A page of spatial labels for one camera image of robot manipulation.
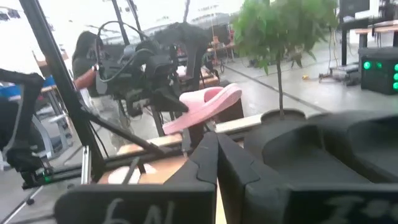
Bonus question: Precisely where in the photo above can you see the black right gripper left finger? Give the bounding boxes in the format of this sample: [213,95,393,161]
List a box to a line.
[54,131,219,224]

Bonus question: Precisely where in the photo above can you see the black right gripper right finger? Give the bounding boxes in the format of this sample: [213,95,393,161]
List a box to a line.
[216,133,398,224]

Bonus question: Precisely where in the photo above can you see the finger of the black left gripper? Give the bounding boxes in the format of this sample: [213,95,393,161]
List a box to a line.
[150,86,190,113]
[182,128,192,155]

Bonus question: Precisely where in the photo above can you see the person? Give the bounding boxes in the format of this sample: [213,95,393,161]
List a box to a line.
[71,30,134,150]

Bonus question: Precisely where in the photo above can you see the black stand with green light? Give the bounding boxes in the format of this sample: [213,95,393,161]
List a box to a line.
[0,68,53,189]

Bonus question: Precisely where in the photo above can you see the green plant in black pot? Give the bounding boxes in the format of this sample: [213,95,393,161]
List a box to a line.
[231,0,340,124]

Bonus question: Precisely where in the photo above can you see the black computer green lights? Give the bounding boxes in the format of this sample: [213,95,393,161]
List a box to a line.
[358,46,398,96]

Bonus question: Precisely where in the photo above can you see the desk with metal legs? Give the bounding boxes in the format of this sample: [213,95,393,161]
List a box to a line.
[340,17,398,66]

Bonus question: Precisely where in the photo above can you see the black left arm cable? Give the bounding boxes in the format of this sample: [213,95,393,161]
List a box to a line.
[95,20,150,83]

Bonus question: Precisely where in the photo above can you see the black metal rig frame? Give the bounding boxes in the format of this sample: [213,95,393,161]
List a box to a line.
[17,0,262,190]

